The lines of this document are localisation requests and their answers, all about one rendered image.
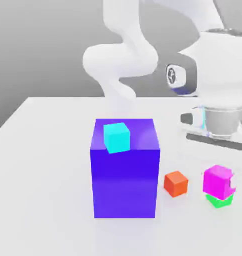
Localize small green cube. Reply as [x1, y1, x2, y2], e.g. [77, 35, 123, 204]
[205, 193, 235, 209]

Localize large purple box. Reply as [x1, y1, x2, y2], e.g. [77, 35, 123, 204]
[90, 118, 161, 219]

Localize small cyan cube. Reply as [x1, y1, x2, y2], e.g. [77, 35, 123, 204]
[103, 122, 131, 155]

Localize small orange cube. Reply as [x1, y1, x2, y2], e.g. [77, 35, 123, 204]
[164, 170, 189, 198]

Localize small magenta cube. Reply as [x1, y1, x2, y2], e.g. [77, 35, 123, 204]
[202, 164, 237, 201]

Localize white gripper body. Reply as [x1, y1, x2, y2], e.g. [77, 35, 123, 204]
[181, 126, 242, 161]

